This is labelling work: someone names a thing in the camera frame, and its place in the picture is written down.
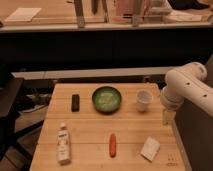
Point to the pale translucent gripper body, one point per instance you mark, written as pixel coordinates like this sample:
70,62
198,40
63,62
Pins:
168,116

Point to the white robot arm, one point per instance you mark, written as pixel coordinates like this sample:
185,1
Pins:
187,82

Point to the red chili pepper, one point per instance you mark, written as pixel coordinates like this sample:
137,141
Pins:
112,145

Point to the green ceramic bowl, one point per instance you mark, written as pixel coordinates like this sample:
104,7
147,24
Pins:
106,99

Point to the white paper cup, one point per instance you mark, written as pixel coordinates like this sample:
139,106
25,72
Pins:
143,99

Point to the black rectangular block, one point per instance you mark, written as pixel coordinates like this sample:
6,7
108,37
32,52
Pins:
75,106

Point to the white lotion bottle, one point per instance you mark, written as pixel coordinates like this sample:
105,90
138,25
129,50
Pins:
63,147

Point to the black office chair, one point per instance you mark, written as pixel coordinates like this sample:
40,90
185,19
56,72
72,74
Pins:
12,101

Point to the white paper sheet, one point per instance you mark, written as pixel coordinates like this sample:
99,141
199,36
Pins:
22,14

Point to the grey metal rail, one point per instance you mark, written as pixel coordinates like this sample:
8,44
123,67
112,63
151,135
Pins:
58,74

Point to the grey metal post right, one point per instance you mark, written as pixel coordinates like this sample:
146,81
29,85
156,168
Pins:
136,17

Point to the grey metal post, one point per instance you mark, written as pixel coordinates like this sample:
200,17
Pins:
79,13
136,17

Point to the grey metal post left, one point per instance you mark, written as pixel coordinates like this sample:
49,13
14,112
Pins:
79,13

